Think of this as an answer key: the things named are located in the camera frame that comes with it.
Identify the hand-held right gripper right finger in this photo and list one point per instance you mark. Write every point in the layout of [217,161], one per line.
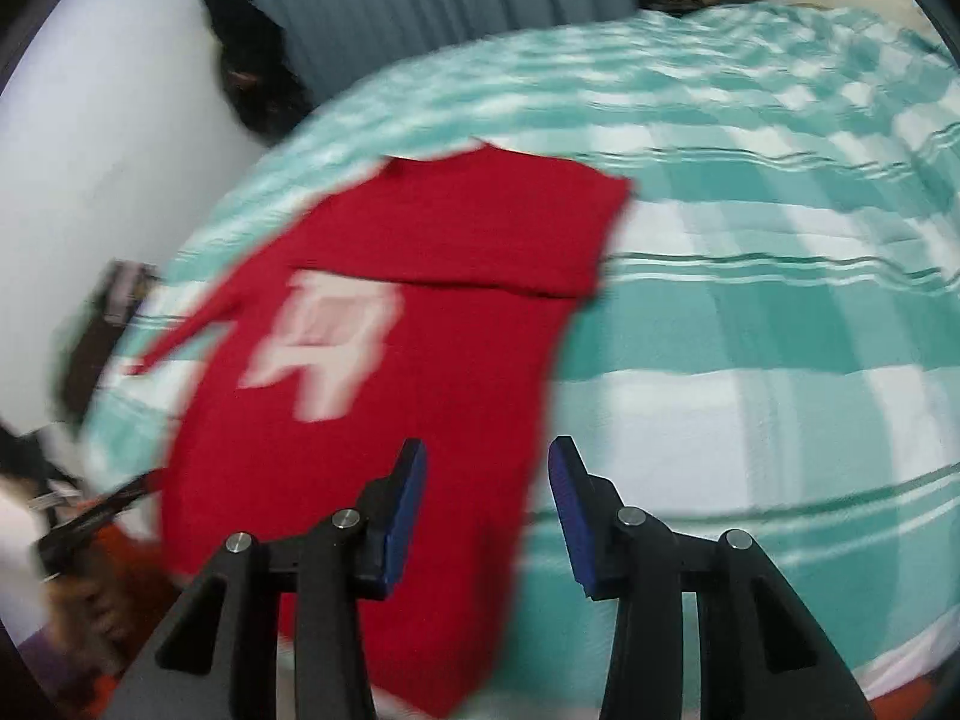
[570,510]

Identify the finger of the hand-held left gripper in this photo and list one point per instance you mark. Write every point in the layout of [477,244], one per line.
[97,514]

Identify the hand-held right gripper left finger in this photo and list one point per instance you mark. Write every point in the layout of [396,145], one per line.
[405,510]

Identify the red sweater with white animal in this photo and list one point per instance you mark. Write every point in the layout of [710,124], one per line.
[450,277]

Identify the black hanging clothes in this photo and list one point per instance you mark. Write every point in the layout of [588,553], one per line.
[255,67]

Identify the person's left hand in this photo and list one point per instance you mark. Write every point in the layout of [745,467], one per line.
[82,607]

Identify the person's orange pants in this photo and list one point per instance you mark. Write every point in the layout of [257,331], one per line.
[139,559]

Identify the dark brown cabinet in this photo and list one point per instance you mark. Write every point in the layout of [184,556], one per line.
[94,360]

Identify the bed with green plaid cover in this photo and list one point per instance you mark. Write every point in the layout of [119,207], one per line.
[750,315]

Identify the blue-grey curtain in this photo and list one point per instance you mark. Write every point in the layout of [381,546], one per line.
[420,0]

